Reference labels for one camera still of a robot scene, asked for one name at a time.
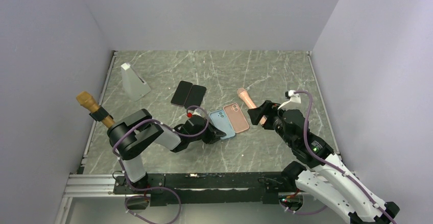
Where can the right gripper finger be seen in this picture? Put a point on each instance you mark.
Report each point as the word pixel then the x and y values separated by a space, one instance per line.
pixel 268 107
pixel 257 116

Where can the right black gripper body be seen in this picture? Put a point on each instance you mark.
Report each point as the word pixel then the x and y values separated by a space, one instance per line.
pixel 274 121

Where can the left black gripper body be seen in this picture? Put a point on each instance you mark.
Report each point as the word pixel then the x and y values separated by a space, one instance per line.
pixel 200 136

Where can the pink phone case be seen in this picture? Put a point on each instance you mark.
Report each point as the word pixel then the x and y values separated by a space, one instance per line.
pixel 236 117

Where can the black phone from blue case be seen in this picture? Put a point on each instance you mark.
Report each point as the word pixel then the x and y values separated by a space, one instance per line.
pixel 195 96

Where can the purple black phone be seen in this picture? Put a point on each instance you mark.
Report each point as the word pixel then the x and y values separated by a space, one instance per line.
pixel 181 93

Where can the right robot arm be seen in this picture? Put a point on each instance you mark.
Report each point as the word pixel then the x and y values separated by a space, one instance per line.
pixel 319 171

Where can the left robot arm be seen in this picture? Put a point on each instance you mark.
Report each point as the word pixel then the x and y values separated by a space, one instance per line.
pixel 131 136

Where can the pink microphone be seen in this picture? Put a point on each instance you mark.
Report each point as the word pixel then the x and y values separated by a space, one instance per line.
pixel 244 96

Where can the white wedge stand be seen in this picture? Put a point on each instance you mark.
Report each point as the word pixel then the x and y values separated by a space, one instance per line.
pixel 133 84

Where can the yellow microphone on stand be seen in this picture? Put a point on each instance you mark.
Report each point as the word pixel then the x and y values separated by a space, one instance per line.
pixel 97 112

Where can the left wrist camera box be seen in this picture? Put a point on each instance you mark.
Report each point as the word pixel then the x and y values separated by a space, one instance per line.
pixel 193 112

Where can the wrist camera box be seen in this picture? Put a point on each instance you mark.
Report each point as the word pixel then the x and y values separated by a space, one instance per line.
pixel 193 112
pixel 293 101

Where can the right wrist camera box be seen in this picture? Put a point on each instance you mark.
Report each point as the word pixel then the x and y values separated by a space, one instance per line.
pixel 293 101

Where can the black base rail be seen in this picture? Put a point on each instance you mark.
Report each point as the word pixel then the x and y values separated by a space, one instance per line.
pixel 209 188

